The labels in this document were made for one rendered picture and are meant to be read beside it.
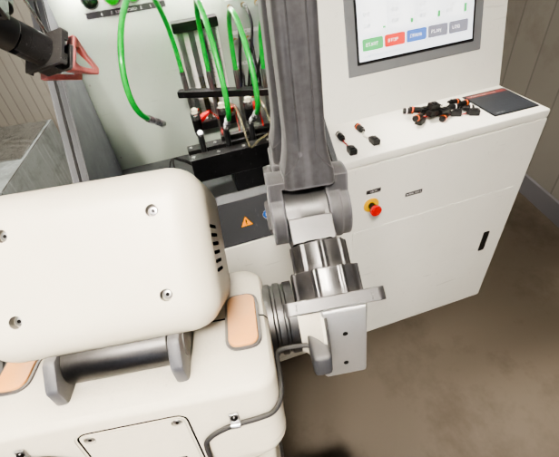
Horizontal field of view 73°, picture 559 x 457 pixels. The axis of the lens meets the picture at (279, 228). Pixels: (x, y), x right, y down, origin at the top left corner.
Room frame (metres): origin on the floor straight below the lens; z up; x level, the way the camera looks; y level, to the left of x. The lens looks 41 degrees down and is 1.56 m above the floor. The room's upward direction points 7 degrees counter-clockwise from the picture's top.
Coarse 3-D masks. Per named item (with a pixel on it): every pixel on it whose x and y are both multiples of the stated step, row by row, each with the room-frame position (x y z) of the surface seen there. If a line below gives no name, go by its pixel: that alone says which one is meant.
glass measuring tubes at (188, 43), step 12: (180, 24) 1.31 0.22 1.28; (192, 24) 1.32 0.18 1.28; (216, 24) 1.34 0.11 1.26; (180, 36) 1.32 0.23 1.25; (192, 36) 1.33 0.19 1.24; (204, 36) 1.33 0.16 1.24; (216, 36) 1.34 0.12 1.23; (180, 48) 1.34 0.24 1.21; (192, 48) 1.32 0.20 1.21; (192, 60) 1.34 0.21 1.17; (192, 72) 1.34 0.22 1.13; (204, 72) 1.35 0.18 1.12; (216, 72) 1.36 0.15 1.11; (192, 84) 1.32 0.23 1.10; (204, 84) 1.33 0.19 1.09; (216, 84) 1.36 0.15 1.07; (228, 84) 1.36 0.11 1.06; (204, 108) 1.34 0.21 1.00; (204, 120) 1.33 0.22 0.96; (216, 120) 1.32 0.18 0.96
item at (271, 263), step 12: (252, 240) 0.84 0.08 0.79; (264, 240) 0.84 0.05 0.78; (228, 252) 0.81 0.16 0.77; (240, 252) 0.82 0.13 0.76; (252, 252) 0.83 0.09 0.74; (264, 252) 0.84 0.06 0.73; (276, 252) 0.84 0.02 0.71; (288, 252) 0.85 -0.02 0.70; (228, 264) 0.81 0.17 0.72; (240, 264) 0.82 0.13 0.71; (252, 264) 0.83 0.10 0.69; (264, 264) 0.84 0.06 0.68; (276, 264) 0.84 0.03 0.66; (288, 264) 0.85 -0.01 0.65; (264, 276) 0.83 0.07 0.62; (276, 276) 0.84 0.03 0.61; (288, 276) 0.85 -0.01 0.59
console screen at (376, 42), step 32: (352, 0) 1.22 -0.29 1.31; (384, 0) 1.23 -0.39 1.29; (416, 0) 1.25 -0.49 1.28; (448, 0) 1.27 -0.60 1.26; (480, 0) 1.30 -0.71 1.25; (352, 32) 1.20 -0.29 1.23; (384, 32) 1.21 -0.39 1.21; (416, 32) 1.23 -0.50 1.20; (448, 32) 1.25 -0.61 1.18; (480, 32) 1.28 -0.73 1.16; (352, 64) 1.18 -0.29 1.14; (384, 64) 1.19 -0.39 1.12
